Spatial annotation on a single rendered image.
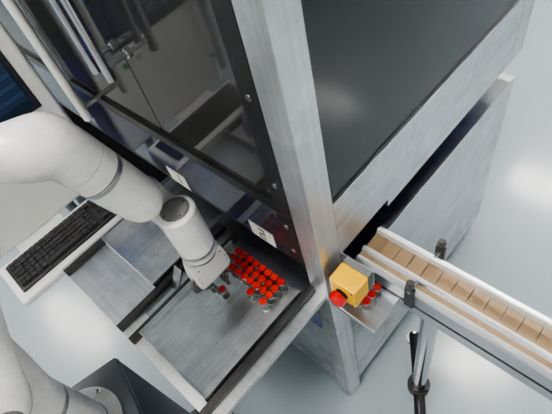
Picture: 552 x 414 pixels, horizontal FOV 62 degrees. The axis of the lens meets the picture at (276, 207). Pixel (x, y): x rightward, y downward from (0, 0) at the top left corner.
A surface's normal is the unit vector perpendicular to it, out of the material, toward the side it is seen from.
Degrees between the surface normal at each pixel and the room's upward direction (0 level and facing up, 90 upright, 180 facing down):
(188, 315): 0
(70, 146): 80
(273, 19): 90
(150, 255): 0
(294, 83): 90
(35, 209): 90
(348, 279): 0
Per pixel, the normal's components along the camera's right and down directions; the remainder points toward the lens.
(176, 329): -0.19, -0.60
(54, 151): 0.66, 0.29
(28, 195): 0.72, 0.46
